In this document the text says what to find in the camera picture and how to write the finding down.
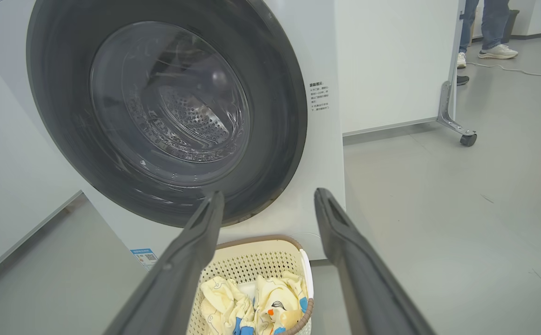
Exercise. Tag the cream perforated laundry basket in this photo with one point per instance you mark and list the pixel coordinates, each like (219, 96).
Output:
(247, 258)

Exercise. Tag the black text notice sticker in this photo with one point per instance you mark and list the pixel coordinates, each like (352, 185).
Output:
(319, 96)

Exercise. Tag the blue energy label sticker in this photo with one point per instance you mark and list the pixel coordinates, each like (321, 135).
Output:
(144, 258)

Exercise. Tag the yellow garment with duck print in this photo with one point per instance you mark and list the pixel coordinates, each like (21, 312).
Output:
(275, 293)

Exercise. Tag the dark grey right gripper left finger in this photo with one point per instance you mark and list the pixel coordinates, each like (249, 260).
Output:
(177, 274)

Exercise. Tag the person in blue jeans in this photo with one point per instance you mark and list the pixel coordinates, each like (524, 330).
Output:
(494, 23)

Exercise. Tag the grey metal leg with caster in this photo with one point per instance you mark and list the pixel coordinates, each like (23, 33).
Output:
(447, 107)

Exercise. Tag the white partition panel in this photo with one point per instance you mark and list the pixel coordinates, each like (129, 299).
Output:
(391, 65)

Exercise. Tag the black shoe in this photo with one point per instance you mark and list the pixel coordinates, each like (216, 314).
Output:
(462, 80)

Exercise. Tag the yellow garment with blue cuffs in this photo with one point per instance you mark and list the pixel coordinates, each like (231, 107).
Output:
(221, 302)

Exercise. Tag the dark round glass washer door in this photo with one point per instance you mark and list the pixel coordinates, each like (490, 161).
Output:
(168, 93)

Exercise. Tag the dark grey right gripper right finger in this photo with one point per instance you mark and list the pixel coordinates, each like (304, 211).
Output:
(363, 279)

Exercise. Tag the white front-load washing machine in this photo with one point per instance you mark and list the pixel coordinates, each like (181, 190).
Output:
(319, 153)

